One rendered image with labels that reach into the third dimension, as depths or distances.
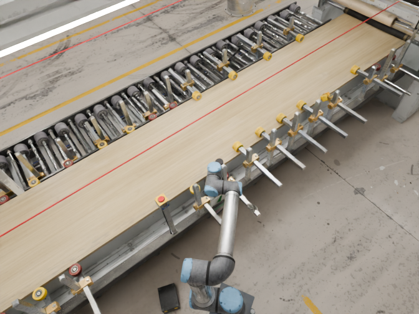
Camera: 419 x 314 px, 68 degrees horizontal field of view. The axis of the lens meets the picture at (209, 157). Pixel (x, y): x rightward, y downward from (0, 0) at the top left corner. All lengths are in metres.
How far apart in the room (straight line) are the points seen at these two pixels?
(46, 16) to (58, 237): 1.60
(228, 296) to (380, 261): 1.72
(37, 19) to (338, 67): 2.80
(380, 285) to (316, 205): 0.90
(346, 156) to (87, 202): 2.82
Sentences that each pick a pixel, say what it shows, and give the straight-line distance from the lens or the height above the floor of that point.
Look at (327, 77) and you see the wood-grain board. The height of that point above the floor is 0.90.
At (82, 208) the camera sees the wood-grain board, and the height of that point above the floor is 0.90.
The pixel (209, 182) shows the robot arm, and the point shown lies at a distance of 1.93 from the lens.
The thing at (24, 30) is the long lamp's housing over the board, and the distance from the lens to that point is 1.44.
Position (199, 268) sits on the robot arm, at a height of 1.45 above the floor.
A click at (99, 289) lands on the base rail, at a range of 2.51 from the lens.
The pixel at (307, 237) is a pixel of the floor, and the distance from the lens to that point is 3.28.
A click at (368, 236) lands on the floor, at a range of 3.47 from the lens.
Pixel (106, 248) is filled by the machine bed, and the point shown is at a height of 0.71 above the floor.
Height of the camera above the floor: 2.97
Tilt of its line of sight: 54 degrees down
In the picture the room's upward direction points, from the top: 6 degrees counter-clockwise
